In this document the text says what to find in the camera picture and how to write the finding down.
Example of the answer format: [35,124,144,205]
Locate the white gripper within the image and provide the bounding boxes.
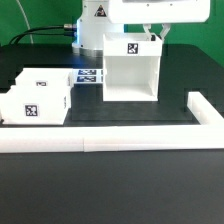
[108,0,210,40]

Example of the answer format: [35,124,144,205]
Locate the white drawer cabinet frame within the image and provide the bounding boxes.
[103,33,163,101]

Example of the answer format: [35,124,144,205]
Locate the white front drawer box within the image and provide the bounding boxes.
[0,86,71,125]

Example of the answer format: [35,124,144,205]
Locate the white drawer box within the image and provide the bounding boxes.
[15,68,74,87]
[0,86,71,125]

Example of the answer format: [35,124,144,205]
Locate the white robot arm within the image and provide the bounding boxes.
[72,0,211,57]

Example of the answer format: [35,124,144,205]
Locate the white rear drawer box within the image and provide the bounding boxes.
[15,68,74,87]

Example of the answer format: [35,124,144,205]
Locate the black cable bundle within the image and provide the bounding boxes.
[8,23,78,46]

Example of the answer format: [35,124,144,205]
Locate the white marker base plate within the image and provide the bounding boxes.
[73,69,103,84]

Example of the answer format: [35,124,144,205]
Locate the white L-shaped boundary rail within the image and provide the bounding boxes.
[0,92,224,153]

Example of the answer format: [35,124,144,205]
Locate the thin white cable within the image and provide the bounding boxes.
[15,0,35,45]

